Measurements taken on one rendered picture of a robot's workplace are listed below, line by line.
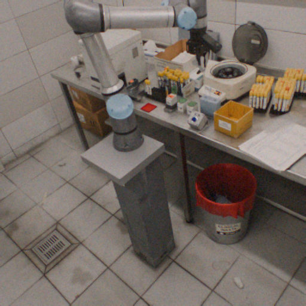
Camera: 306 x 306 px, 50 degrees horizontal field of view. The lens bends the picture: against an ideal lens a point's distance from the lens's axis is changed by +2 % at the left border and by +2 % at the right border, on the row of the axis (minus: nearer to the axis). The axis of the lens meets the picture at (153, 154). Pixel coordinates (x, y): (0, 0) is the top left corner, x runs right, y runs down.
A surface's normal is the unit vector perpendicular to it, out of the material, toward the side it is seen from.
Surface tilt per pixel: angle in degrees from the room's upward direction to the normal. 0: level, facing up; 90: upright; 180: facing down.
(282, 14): 90
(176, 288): 0
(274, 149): 1
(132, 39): 89
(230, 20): 90
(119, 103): 6
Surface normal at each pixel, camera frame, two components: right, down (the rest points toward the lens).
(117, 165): -0.15, -0.76
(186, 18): 0.23, 0.60
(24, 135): 0.72, 0.37
